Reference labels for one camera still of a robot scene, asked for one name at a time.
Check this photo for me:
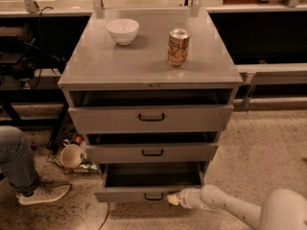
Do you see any grey bottom drawer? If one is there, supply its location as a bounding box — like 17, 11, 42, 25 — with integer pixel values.
95, 162, 207, 202

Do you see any green crumpled bag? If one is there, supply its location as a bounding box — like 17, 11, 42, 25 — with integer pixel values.
80, 162, 98, 173

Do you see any grey top drawer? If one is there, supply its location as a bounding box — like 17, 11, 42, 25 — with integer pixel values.
68, 104, 233, 134

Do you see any grey middle drawer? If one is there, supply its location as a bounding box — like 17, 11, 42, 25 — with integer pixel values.
85, 143, 218, 163

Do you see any white ceramic bowl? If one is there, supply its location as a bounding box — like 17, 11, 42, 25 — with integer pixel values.
106, 18, 139, 45

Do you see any gold soda can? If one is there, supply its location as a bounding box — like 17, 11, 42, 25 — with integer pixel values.
168, 28, 190, 67

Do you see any wire basket on floor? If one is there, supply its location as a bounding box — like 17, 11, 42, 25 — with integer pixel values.
47, 153, 98, 174

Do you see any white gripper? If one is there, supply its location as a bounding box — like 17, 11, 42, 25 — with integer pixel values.
167, 188, 201, 209

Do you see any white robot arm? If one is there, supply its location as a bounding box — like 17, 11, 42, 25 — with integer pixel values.
167, 184, 307, 230

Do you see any grey drawer cabinet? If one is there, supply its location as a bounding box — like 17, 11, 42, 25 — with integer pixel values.
57, 7, 244, 177

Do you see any grey sneaker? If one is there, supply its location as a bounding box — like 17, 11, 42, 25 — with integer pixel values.
16, 184, 70, 206

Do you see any white mug on floor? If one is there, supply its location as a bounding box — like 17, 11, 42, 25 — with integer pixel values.
59, 140, 83, 169

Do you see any person's leg in jeans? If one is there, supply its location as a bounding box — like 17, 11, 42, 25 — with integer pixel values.
0, 126, 40, 196

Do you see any grey drawer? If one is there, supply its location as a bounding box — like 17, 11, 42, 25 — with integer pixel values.
68, 104, 233, 134
85, 143, 218, 163
95, 162, 207, 202

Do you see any red apple on floor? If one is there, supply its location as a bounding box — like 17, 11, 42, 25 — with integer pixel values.
73, 135, 83, 145

